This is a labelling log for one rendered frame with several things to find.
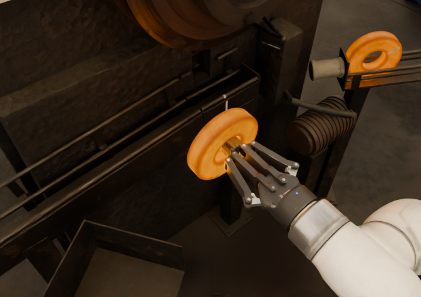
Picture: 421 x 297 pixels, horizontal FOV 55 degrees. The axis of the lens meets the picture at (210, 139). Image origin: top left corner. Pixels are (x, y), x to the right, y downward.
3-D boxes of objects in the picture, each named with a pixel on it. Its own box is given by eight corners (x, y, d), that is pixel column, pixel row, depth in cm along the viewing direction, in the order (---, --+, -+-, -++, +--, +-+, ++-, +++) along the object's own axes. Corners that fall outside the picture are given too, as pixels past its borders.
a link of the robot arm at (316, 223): (340, 236, 69) (314, 212, 72) (357, 211, 62) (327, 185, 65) (305, 269, 65) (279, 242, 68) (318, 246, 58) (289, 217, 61)
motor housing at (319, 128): (267, 207, 164) (285, 114, 123) (304, 178, 173) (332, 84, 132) (291, 229, 157) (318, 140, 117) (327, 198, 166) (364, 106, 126)
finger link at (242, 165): (275, 198, 70) (269, 203, 70) (232, 158, 76) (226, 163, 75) (279, 187, 67) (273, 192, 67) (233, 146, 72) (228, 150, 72)
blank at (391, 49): (353, 82, 124) (357, 89, 121) (335, 50, 113) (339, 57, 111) (403, 56, 118) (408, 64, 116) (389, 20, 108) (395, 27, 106)
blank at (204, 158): (180, 139, 69) (192, 151, 68) (247, 92, 74) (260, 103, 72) (191, 182, 82) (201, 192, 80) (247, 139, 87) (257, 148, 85)
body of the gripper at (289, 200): (282, 240, 68) (245, 202, 72) (316, 212, 71) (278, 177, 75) (290, 219, 62) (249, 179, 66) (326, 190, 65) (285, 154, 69)
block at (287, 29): (250, 89, 127) (257, 22, 109) (268, 78, 131) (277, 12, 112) (274, 107, 122) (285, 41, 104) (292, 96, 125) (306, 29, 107)
